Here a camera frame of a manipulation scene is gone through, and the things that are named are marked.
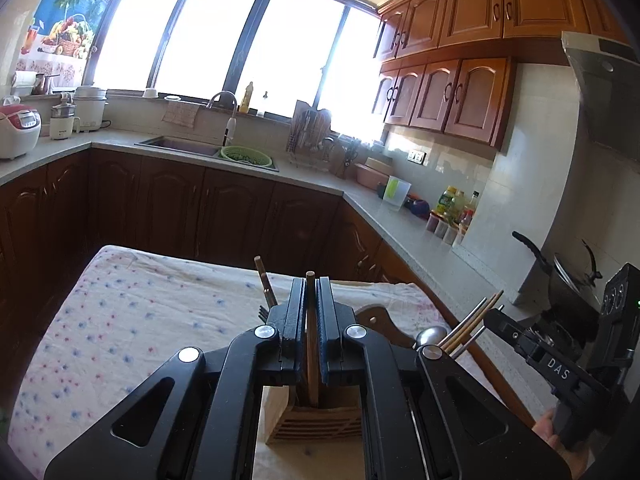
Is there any sink faucet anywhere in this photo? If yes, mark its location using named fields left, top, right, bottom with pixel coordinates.
left=205, top=90, right=239, bottom=146

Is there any black wok with handle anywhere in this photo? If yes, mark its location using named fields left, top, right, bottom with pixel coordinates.
left=512, top=231, right=603, bottom=321

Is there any dish drying rack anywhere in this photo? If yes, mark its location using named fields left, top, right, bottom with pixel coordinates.
left=286, top=100, right=336, bottom=171

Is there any white red rice cooker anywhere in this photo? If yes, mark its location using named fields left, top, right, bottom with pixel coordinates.
left=0, top=104, right=41, bottom=159

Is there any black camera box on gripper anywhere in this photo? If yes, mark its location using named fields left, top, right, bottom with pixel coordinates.
left=597, top=263, right=639, bottom=366

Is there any steel fork with dark handle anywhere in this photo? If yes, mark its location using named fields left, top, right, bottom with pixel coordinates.
left=254, top=256, right=278, bottom=323

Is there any steel spoon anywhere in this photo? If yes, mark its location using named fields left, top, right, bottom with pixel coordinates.
left=414, top=324, right=449, bottom=348

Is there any floral white tablecloth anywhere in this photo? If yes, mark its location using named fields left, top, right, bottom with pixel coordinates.
left=6, top=244, right=501, bottom=480

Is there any wooden utensil holder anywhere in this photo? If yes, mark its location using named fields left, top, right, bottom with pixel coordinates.
left=264, top=384, right=361, bottom=445

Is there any pink container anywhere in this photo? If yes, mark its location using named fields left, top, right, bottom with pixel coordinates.
left=355, top=157, right=393, bottom=191

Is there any small white blender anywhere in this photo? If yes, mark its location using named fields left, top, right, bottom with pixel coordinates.
left=49, top=93, right=78, bottom=140

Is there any green colander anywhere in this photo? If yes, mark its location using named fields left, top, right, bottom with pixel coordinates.
left=219, top=145, right=272, bottom=168

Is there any short bamboo chopstick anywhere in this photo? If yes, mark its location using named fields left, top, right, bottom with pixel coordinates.
left=305, top=271, right=320, bottom=406

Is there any steel chopstick long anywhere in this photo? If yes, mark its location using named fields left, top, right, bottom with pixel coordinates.
left=451, top=324, right=486, bottom=360

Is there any person's right hand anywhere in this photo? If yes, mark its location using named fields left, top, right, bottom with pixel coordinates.
left=532, top=408, right=590, bottom=479

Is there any range hood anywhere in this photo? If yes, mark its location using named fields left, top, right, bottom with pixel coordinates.
left=560, top=30, right=640, bottom=166

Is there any green white pitcher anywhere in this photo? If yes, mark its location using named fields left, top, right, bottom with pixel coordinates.
left=383, top=176, right=411, bottom=210

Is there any cooking oil bottle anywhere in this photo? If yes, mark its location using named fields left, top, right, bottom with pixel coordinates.
left=435, top=185, right=458, bottom=217

